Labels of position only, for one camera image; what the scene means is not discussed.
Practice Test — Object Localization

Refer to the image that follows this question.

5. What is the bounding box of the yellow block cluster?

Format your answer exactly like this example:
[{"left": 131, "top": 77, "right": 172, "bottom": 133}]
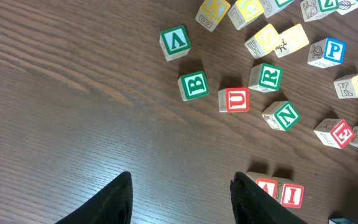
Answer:
[
  {"left": 244, "top": 24, "right": 281, "bottom": 59},
  {"left": 195, "top": 0, "right": 231, "bottom": 32},
  {"left": 275, "top": 24, "right": 309, "bottom": 58},
  {"left": 228, "top": 0, "right": 264, "bottom": 30}
]

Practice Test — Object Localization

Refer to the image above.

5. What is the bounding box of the red E block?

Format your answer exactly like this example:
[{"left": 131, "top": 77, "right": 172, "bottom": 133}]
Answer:
[{"left": 313, "top": 118, "right": 355, "bottom": 149}]

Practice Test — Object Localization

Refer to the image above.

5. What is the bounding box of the blue P block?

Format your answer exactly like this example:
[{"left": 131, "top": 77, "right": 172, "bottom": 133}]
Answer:
[{"left": 307, "top": 38, "right": 347, "bottom": 68}]

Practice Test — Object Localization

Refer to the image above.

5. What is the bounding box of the red I block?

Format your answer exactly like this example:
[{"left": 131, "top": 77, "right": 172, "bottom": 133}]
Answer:
[{"left": 272, "top": 177, "right": 305, "bottom": 208}]

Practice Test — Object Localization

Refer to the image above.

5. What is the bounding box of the green R block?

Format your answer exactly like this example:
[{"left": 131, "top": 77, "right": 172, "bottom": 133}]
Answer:
[{"left": 248, "top": 63, "right": 283, "bottom": 93}]

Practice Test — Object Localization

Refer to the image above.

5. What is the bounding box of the yellow block middle cluster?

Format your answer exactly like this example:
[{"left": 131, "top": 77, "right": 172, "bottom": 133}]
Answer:
[{"left": 244, "top": 24, "right": 281, "bottom": 59}]

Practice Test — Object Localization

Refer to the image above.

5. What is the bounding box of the blue block top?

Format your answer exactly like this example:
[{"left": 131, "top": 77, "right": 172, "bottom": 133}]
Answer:
[{"left": 337, "top": 0, "right": 358, "bottom": 15}]

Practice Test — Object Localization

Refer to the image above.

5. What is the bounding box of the red U block lower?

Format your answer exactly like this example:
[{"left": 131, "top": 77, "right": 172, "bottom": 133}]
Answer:
[{"left": 218, "top": 87, "right": 250, "bottom": 113}]

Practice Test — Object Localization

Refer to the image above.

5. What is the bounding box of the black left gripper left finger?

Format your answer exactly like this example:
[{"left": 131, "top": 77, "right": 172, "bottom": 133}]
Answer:
[{"left": 56, "top": 171, "right": 133, "bottom": 224}]

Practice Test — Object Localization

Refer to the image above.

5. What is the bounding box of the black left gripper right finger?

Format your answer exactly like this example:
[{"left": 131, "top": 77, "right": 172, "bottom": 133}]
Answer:
[{"left": 230, "top": 172, "right": 306, "bottom": 224}]

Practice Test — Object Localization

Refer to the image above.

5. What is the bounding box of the red A block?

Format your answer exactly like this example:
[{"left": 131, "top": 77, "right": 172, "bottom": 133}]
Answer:
[{"left": 246, "top": 171, "right": 278, "bottom": 198}]

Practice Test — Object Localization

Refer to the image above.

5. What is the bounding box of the green 7 block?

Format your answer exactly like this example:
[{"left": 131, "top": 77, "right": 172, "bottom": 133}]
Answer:
[{"left": 260, "top": 0, "right": 294, "bottom": 18}]

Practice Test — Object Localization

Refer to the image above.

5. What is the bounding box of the blue 2 block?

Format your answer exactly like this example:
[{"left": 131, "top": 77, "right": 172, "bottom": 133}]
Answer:
[{"left": 328, "top": 217, "right": 356, "bottom": 224}]

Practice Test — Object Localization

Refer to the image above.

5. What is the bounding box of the yellow block right cluster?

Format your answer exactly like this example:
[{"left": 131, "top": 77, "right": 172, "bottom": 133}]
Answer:
[{"left": 275, "top": 24, "right": 309, "bottom": 58}]

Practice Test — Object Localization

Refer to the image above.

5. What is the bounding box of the green N block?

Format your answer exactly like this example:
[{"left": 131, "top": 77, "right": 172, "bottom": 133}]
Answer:
[{"left": 262, "top": 101, "right": 301, "bottom": 131}]

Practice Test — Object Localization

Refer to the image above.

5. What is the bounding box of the yellow block left cluster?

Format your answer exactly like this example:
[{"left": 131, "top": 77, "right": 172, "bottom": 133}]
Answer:
[{"left": 195, "top": 0, "right": 231, "bottom": 32}]

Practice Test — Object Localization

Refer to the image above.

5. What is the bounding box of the green A block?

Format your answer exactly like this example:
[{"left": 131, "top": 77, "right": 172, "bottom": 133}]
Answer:
[{"left": 159, "top": 25, "right": 191, "bottom": 62}]

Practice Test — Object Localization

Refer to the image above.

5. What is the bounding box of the green B block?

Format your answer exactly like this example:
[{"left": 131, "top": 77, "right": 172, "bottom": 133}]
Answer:
[{"left": 178, "top": 71, "right": 209, "bottom": 101}]

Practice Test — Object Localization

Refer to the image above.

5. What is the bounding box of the yellow block centre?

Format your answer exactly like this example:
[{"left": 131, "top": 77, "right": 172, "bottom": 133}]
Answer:
[{"left": 333, "top": 73, "right": 358, "bottom": 99}]

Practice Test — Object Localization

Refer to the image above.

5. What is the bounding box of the green Z block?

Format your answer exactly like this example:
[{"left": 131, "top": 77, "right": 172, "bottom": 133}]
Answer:
[{"left": 300, "top": 0, "right": 339, "bottom": 22}]

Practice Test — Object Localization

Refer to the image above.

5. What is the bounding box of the yellow block upper cluster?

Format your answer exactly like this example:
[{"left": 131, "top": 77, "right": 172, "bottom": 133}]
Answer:
[{"left": 228, "top": 0, "right": 264, "bottom": 30}]

